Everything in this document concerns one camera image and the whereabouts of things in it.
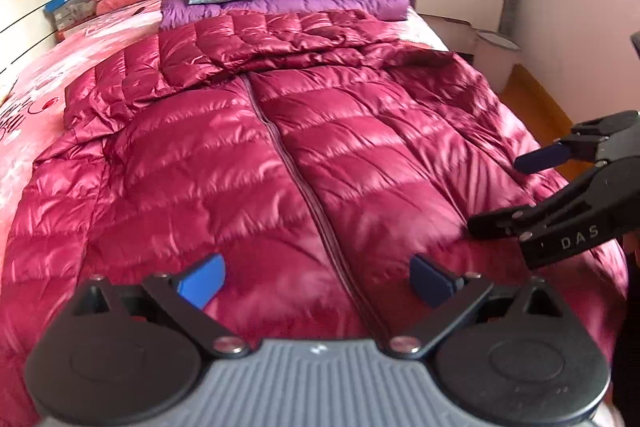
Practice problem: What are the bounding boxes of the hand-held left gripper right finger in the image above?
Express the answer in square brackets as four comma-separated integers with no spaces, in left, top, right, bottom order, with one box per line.
[384,253,569,360]

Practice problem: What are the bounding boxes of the red down jacket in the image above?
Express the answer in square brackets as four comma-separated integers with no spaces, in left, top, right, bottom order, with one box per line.
[0,9,630,427]

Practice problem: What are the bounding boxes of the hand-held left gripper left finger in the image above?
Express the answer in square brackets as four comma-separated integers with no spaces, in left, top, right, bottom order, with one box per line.
[70,253,252,359]

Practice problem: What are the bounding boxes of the white nightstand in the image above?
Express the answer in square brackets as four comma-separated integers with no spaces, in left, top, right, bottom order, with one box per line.
[407,0,505,58]

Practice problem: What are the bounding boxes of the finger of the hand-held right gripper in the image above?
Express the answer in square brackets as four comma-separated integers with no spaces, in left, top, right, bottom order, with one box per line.
[467,157,640,240]
[514,110,640,175]

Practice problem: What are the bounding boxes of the blue box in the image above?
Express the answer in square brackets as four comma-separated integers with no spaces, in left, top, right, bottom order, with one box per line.
[44,0,96,30]

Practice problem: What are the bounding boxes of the pink printed blanket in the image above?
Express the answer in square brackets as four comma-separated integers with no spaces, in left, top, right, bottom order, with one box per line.
[0,0,451,268]

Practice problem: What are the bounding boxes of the white waste bin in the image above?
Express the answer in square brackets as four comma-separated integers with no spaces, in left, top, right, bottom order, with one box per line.
[472,29,521,95]

